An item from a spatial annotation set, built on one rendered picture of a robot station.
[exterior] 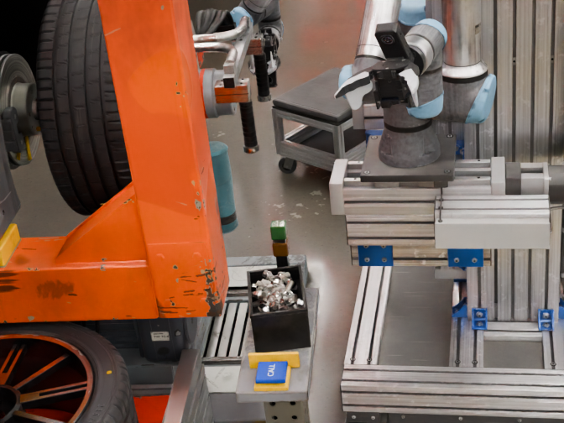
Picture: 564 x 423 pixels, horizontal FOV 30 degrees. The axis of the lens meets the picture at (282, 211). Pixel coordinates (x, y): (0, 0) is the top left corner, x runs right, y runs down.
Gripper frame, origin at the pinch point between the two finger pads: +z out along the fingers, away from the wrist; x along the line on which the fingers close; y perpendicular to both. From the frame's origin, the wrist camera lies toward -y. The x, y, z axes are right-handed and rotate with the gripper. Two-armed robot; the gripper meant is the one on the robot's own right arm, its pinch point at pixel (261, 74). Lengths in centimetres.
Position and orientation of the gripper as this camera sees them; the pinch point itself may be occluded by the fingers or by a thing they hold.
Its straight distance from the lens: 314.7
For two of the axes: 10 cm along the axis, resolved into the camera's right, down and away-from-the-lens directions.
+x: 9.9, -0.4, -1.3
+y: -1.0, -8.7, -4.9
